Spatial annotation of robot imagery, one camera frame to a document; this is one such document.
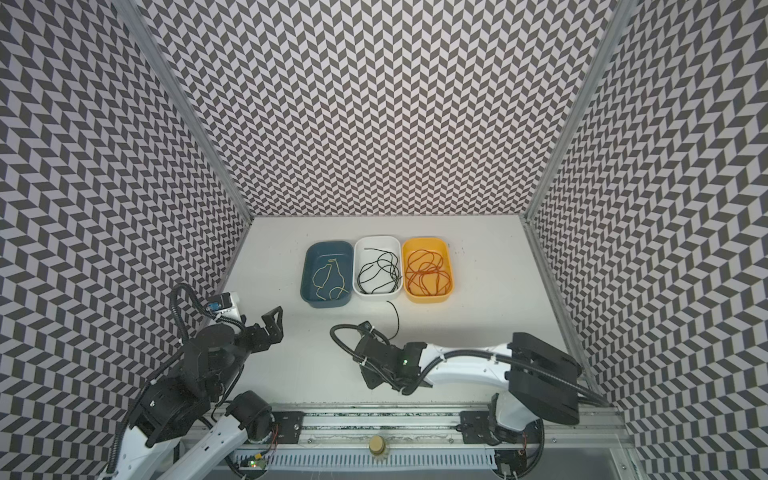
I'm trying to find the black cable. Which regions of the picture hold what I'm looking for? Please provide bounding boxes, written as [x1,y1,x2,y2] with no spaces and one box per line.
[357,247,402,295]

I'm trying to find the white tray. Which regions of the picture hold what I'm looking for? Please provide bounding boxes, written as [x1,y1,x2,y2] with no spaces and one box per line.
[353,235,404,301]

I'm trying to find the yellow cable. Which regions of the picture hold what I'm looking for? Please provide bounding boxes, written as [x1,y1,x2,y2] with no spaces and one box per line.
[311,256,350,301]

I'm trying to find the red cable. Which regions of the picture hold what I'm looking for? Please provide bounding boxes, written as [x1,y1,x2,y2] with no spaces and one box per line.
[404,247,452,297]

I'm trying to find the dark teal tray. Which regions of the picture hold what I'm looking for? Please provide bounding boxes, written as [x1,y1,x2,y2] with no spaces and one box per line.
[299,240,353,309]

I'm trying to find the brass knob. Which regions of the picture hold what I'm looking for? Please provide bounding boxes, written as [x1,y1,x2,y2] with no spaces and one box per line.
[368,435,387,457]

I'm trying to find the yellow tray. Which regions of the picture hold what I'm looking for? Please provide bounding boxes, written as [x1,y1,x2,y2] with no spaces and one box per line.
[402,237,455,304]

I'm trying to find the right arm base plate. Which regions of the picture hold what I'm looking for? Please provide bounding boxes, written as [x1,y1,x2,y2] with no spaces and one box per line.
[455,410,499,446]

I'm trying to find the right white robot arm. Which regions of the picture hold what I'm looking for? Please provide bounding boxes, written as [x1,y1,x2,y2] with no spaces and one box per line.
[329,322,610,446]

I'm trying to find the aluminium front rail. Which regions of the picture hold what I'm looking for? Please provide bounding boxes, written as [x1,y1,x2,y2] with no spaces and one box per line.
[275,404,632,452]

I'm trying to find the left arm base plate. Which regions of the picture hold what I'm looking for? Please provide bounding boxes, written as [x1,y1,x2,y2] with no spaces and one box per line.
[270,410,305,445]

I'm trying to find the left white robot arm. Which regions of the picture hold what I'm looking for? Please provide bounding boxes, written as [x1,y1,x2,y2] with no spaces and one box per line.
[100,283,284,479]

